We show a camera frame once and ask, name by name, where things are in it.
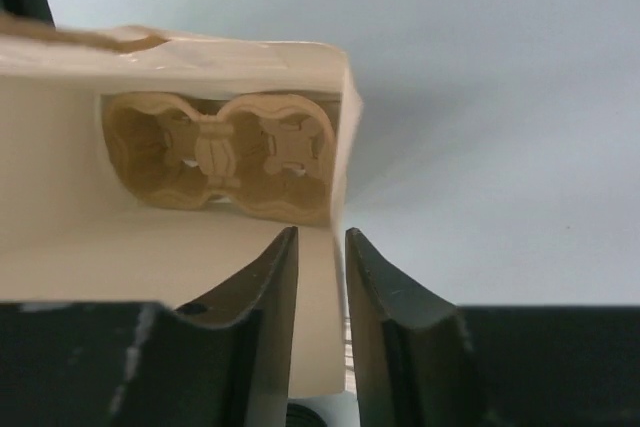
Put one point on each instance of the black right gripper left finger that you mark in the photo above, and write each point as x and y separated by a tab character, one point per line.
253	313

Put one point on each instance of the black lid stack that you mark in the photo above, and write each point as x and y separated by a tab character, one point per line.
298	415

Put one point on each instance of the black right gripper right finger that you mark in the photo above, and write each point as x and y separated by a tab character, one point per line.
411	366

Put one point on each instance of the brown pulp two-cup carrier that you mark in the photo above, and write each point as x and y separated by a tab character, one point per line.
271	155

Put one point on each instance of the cream paper takeout bag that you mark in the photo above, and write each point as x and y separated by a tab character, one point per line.
70	230

